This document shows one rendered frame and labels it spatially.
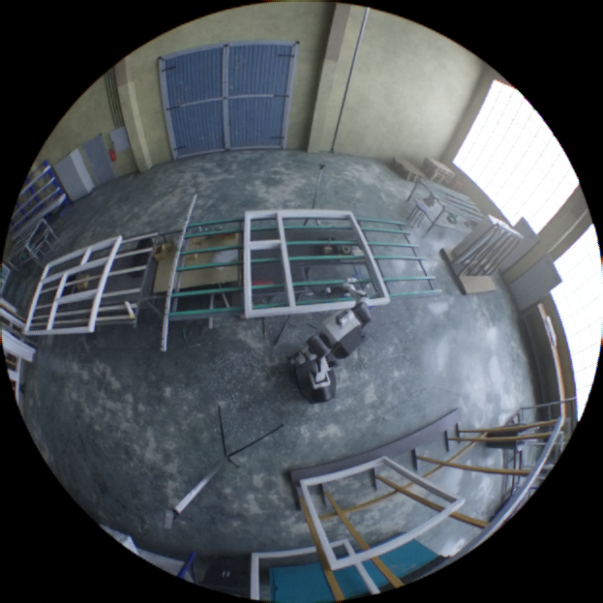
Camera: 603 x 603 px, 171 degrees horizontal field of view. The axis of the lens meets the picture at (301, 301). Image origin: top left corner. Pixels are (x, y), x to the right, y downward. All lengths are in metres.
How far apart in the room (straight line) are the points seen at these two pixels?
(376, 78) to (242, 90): 4.21
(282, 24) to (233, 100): 2.98
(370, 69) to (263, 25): 3.48
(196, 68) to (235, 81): 1.33
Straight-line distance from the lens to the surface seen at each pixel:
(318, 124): 7.34
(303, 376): 2.47
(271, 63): 7.29
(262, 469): 2.78
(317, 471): 2.78
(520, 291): 7.81
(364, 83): 8.01
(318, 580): 3.47
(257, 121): 7.44
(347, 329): 1.39
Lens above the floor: 2.61
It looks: 62 degrees down
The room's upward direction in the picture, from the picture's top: 15 degrees clockwise
